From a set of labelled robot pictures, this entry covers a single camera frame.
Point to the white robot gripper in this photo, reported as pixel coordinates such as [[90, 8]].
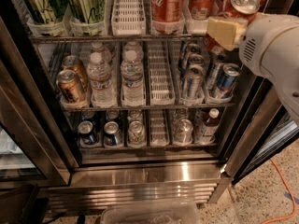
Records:
[[270, 38]]

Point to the red coke can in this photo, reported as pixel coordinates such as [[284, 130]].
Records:
[[200, 9], [166, 10], [243, 9]]

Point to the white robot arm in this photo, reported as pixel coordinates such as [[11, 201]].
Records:
[[289, 97]]

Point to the blue silver can right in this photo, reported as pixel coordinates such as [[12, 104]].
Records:
[[226, 81]]

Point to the silver can front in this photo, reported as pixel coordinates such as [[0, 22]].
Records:
[[192, 82]]

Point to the empty white tray middle shelf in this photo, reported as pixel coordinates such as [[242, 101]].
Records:
[[161, 88]]

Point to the fridge door right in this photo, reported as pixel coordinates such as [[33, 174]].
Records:
[[263, 129]]

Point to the silver can bottom right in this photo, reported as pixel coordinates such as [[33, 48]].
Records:
[[183, 132]]

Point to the silver green can bottom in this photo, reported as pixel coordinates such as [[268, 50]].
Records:
[[136, 133]]

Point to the blue pepsi can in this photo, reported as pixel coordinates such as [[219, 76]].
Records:
[[112, 135], [87, 133]]

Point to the gold can rear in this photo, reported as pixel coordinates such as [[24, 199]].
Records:
[[74, 63]]

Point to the gold can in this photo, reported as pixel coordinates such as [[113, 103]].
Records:
[[70, 86], [74, 63]]

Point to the gold can front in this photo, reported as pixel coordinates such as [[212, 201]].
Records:
[[70, 86]]

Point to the blue pepsi can far left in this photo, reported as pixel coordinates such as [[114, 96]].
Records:
[[87, 133]]

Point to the green can far left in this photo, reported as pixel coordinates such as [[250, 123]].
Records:
[[46, 11]]

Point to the steel fridge base panel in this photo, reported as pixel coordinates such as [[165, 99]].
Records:
[[94, 190]]

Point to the white capped brown bottle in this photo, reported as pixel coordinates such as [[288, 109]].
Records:
[[207, 126]]

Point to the water bottle right front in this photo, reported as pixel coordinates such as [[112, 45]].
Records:
[[132, 79]]

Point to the water bottle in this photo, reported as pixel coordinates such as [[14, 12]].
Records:
[[132, 79], [100, 77]]

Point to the water bottle left front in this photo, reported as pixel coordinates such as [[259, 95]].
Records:
[[100, 77]]

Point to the clear plastic bin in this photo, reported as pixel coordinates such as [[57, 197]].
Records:
[[154, 212]]

